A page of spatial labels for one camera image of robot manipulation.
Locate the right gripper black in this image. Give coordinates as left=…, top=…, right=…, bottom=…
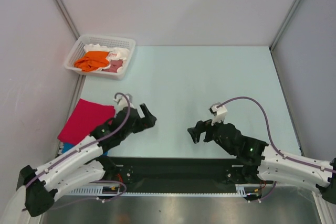
left=187, top=114, right=235, bottom=155

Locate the red t shirt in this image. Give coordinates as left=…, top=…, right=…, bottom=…
left=57, top=99, right=115, bottom=145

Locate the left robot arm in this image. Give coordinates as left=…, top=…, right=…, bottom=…
left=17, top=103, right=157, bottom=217

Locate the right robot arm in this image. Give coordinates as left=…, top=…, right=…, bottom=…
left=187, top=120, right=335, bottom=204

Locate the maroon t shirt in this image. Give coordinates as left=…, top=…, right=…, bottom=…
left=108, top=60, right=123, bottom=73

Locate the white plastic basket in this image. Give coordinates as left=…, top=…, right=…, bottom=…
left=64, top=35, right=136, bottom=80

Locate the folded blue t shirt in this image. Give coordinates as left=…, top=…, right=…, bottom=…
left=57, top=143, right=101, bottom=155

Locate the white t shirt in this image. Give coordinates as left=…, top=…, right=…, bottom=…
left=84, top=44, right=130, bottom=72

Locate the orange t shirt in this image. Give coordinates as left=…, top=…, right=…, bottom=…
left=73, top=51, right=110, bottom=72

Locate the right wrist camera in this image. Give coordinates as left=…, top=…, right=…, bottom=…
left=209, top=103, right=227, bottom=125

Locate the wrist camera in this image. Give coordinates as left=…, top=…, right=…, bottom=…
left=114, top=93, right=135, bottom=113
left=209, top=103, right=227, bottom=125

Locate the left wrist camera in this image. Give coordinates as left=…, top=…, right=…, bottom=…
left=114, top=93, right=135, bottom=113

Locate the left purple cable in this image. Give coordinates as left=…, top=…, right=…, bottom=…
left=22, top=92, right=132, bottom=211

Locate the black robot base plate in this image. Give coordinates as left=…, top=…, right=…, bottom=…
left=95, top=155, right=262, bottom=187

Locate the white slotted cable duct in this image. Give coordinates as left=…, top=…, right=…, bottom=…
left=66, top=183, right=260, bottom=198

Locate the left aluminium frame post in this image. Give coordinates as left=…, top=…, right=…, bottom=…
left=53, top=0, right=80, bottom=40

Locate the aluminium frame post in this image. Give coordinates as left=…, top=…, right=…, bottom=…
left=53, top=0, right=80, bottom=40
left=269, top=0, right=303, bottom=53

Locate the right aluminium frame post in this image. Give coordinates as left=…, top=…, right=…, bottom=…
left=269, top=0, right=303, bottom=53

